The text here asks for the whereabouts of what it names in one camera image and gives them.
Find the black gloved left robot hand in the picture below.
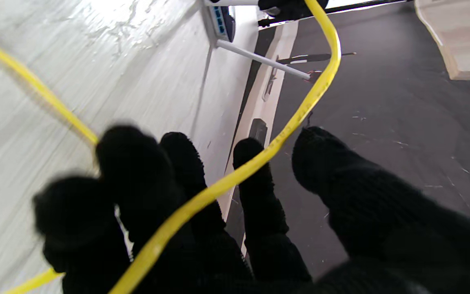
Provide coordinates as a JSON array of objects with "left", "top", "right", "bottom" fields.
[{"left": 257, "top": 0, "right": 329, "bottom": 21}]

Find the black stick tool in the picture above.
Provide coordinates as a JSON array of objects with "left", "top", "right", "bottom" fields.
[{"left": 277, "top": 51, "right": 358, "bottom": 66}]

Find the yellow Ethernet cable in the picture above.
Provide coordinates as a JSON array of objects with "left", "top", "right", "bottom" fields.
[{"left": 0, "top": 0, "right": 341, "bottom": 294}]

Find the black white router with antennas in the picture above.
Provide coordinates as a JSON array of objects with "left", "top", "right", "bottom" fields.
[{"left": 202, "top": 0, "right": 312, "bottom": 80}]

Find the black tape strip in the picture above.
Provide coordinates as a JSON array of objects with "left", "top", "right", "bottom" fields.
[{"left": 248, "top": 118, "right": 269, "bottom": 144}]

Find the light wooden board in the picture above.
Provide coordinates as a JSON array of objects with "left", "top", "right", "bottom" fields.
[{"left": 414, "top": 0, "right": 470, "bottom": 81}]

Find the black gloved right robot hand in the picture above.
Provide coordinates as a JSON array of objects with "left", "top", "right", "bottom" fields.
[{"left": 32, "top": 125, "right": 470, "bottom": 294}]

